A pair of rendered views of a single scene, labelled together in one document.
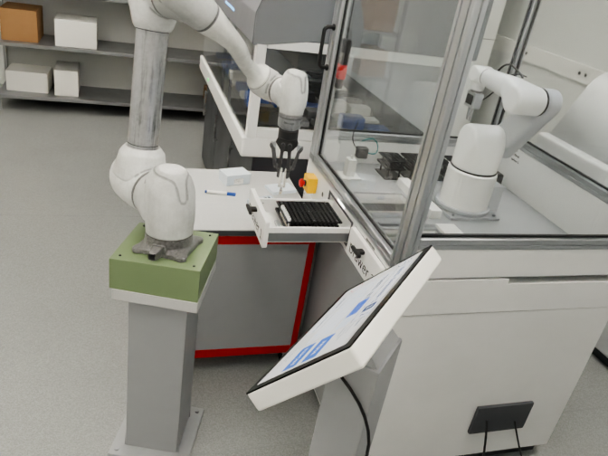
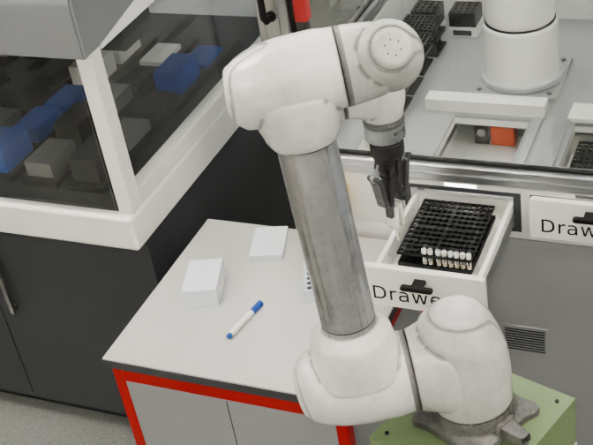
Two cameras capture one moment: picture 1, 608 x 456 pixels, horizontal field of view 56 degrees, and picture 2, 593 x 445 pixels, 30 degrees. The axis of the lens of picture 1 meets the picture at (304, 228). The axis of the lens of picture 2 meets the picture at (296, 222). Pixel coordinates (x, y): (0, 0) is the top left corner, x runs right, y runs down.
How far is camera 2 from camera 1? 1.87 m
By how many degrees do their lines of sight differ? 36
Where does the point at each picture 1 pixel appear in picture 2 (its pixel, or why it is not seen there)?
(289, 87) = not seen: hidden behind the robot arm
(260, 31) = (85, 30)
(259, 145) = (150, 211)
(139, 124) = (361, 292)
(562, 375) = not seen: outside the picture
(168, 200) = (501, 349)
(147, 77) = (348, 214)
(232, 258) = not seen: hidden behind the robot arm
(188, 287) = (566, 432)
